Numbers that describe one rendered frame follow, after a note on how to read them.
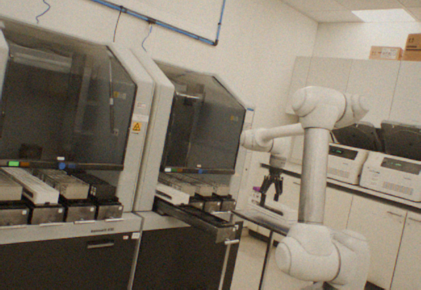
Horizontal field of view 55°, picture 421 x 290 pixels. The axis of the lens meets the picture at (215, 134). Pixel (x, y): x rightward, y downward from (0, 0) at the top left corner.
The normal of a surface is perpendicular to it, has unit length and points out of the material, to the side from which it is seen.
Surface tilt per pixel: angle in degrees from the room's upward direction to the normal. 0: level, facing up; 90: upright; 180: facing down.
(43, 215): 90
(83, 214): 90
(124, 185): 90
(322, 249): 73
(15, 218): 90
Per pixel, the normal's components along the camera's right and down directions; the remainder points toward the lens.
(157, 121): 0.70, 0.18
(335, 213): -0.68, -0.10
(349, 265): 0.30, -0.04
